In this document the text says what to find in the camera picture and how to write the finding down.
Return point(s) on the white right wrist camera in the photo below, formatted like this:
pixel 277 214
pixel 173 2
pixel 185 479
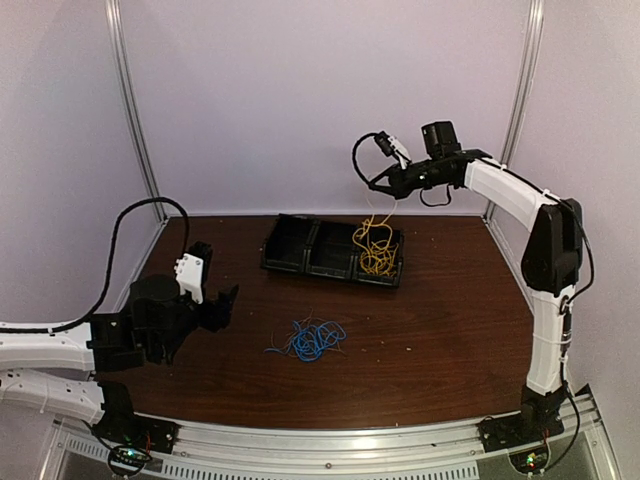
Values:
pixel 390 146

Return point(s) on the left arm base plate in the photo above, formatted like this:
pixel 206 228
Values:
pixel 143 432

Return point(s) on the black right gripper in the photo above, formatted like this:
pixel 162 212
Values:
pixel 400 187

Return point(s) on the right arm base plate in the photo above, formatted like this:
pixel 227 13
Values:
pixel 516 430

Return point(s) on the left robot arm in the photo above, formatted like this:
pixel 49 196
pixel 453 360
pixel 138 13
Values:
pixel 152 326

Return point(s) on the aluminium corner post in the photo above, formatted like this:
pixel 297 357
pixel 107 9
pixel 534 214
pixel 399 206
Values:
pixel 530 54
pixel 126 85

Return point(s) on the aluminium right corner post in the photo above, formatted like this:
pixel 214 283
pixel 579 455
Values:
pixel 530 54

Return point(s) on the black three-compartment bin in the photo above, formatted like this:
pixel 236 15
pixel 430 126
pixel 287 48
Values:
pixel 339 251

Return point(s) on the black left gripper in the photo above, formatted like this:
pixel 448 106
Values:
pixel 218 314

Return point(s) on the aluminium front rail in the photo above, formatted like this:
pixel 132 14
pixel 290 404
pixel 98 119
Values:
pixel 450 450

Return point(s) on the aluminium left corner post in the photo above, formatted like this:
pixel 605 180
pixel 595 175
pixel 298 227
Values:
pixel 126 85

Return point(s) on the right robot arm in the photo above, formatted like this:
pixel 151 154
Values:
pixel 551 261

